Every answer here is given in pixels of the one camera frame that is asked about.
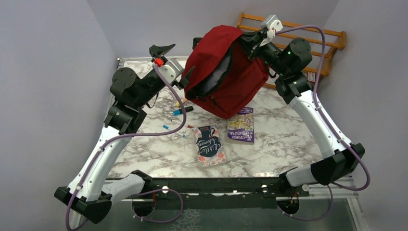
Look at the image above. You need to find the Little Women floral book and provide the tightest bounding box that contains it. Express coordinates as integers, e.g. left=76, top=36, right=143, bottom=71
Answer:
left=191, top=125, right=228, bottom=168

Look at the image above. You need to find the wooden shelf rack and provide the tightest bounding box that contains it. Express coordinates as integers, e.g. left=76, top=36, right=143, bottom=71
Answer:
left=237, top=12, right=347, bottom=90

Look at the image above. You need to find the red student backpack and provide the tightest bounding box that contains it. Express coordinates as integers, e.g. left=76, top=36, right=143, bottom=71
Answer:
left=182, top=25, right=269, bottom=119

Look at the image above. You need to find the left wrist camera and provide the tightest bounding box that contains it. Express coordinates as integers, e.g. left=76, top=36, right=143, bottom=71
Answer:
left=155, top=58, right=185, bottom=86

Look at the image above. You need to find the blue black highlighter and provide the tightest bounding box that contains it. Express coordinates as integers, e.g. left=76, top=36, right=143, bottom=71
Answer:
left=173, top=106, right=194, bottom=116

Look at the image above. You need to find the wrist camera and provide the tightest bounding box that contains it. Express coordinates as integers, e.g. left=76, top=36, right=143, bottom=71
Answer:
left=259, top=14, right=283, bottom=47
left=155, top=58, right=185, bottom=86

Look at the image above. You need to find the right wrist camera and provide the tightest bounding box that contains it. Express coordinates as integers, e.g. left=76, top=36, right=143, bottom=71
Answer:
left=259, top=14, right=283, bottom=47

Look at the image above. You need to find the small red white box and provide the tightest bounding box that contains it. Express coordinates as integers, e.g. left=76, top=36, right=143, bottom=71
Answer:
left=307, top=72, right=316, bottom=84

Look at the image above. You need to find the red capped white pen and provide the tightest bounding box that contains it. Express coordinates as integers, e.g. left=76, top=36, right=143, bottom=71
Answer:
left=171, top=119, right=194, bottom=128

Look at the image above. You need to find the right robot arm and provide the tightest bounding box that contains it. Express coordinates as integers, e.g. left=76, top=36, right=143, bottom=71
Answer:
left=238, top=31, right=365, bottom=196

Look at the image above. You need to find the purple Treehouse book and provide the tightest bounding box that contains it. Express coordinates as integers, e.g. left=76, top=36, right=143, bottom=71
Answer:
left=227, top=107, right=255, bottom=144

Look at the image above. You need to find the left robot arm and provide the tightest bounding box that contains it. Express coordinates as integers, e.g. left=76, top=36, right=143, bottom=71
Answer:
left=54, top=45, right=189, bottom=224

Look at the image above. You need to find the blue capped white pen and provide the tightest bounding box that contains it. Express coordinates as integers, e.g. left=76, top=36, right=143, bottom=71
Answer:
left=163, top=125, right=186, bottom=137

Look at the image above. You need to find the yellow pink highlighter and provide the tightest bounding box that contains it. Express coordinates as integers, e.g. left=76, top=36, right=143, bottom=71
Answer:
left=175, top=99, right=188, bottom=107

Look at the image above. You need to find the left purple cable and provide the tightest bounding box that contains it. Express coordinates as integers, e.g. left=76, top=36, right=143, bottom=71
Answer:
left=65, top=62, right=188, bottom=231

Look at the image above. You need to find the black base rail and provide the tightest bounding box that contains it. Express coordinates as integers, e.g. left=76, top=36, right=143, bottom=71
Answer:
left=142, top=177, right=309, bottom=210

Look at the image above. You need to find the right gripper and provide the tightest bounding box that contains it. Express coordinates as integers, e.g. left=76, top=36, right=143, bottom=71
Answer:
left=234, top=29, right=289, bottom=77

